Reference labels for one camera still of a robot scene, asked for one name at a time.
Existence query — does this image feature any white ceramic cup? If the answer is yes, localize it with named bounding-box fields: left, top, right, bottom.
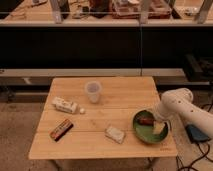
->
left=84, top=81, right=102, bottom=103

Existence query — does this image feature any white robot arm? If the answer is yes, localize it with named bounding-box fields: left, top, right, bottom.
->
left=152, top=88, right=213, bottom=138

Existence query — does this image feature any white wrapped packet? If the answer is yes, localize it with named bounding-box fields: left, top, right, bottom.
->
left=105, top=126, right=125, bottom=144

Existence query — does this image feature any wooden folding table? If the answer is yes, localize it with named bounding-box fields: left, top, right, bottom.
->
left=29, top=77, right=177, bottom=159

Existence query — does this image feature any green bowl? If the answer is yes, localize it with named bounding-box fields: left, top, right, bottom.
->
left=132, top=110, right=169, bottom=144

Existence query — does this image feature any background workbench shelf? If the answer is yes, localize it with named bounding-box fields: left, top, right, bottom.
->
left=0, top=0, right=213, bottom=27

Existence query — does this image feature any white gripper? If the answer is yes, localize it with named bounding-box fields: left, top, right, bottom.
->
left=153, top=102, right=171, bottom=134

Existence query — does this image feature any white plastic bottle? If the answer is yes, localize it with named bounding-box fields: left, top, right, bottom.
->
left=52, top=97, right=85, bottom=114

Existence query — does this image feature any black cable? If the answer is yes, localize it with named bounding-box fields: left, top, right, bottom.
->
left=175, top=141, right=213, bottom=171

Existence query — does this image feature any red chocolate bar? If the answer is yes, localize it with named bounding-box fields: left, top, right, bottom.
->
left=50, top=119, right=73, bottom=141

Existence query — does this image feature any red pepper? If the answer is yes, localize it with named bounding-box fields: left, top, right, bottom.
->
left=138, top=117, right=154, bottom=125

